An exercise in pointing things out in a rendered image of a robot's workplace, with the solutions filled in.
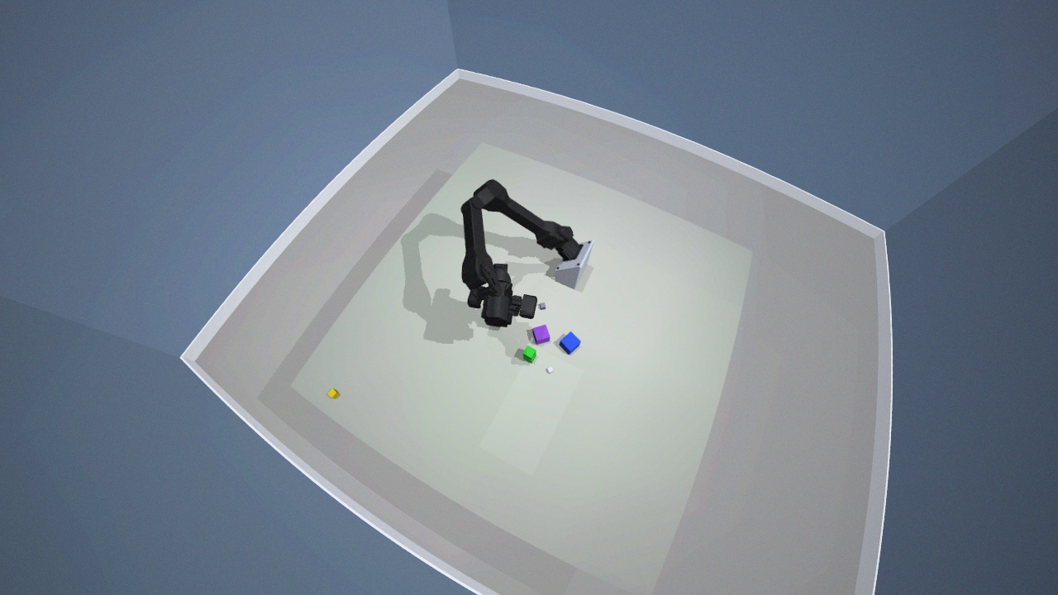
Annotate blue cube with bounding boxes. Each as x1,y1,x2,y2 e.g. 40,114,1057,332
560,332,580,354

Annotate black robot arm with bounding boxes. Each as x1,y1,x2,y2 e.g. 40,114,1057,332
460,179,584,327

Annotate purple block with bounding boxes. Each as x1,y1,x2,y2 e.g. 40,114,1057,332
532,325,550,345

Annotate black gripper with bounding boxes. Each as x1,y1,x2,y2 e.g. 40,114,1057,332
468,291,537,319

